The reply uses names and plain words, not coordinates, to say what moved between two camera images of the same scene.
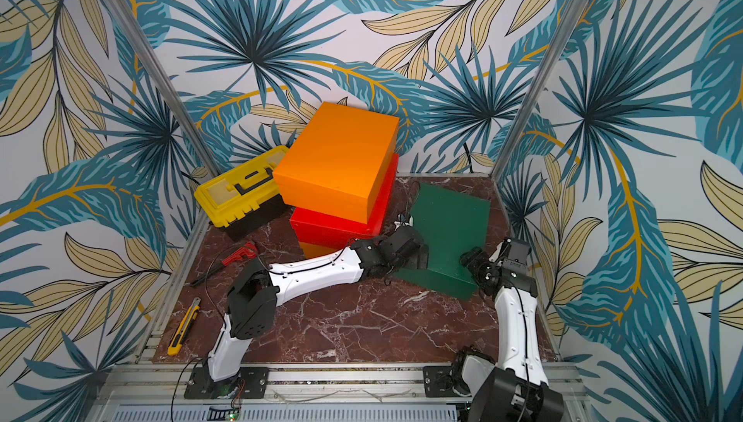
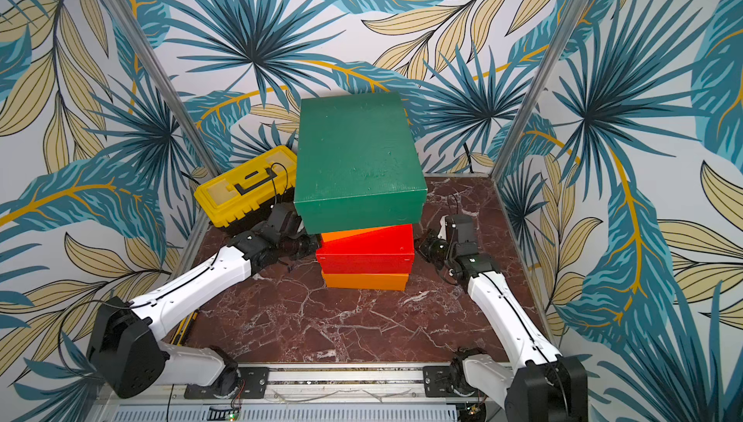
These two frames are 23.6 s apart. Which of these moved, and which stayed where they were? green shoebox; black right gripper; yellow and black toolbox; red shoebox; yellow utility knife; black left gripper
Moved: red shoebox; black left gripper; green shoebox; black right gripper
Stayed: yellow utility knife; yellow and black toolbox
